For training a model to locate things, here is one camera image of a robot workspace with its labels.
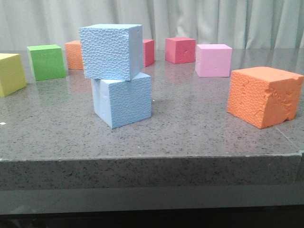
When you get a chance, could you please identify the green foam cube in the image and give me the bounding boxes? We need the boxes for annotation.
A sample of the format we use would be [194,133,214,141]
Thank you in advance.
[27,44,66,81]

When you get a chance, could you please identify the white pleated curtain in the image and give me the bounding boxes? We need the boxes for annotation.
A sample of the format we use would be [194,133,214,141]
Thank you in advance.
[0,0,304,50]

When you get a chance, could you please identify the large damaged orange foam cube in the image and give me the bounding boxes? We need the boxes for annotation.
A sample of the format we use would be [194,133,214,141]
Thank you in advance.
[227,66,304,129]

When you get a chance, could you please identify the pink foam cube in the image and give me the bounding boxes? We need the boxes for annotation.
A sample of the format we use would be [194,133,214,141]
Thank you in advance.
[195,44,232,77]

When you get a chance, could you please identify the rear orange foam cube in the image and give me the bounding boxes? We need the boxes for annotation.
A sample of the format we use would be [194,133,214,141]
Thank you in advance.
[65,40,84,70]

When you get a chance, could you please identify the textured red foam cube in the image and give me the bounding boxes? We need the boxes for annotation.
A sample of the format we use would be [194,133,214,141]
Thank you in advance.
[143,39,154,67]

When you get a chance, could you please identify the smooth red foam cube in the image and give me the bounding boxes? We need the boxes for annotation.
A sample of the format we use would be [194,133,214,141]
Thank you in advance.
[165,37,196,64]

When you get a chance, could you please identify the light blue foam cube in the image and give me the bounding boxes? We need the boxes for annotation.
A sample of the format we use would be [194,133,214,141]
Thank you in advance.
[79,24,143,81]
[91,72,152,129]

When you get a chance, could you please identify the yellow foam cube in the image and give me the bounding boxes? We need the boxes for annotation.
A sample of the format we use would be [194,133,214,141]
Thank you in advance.
[0,53,27,97]

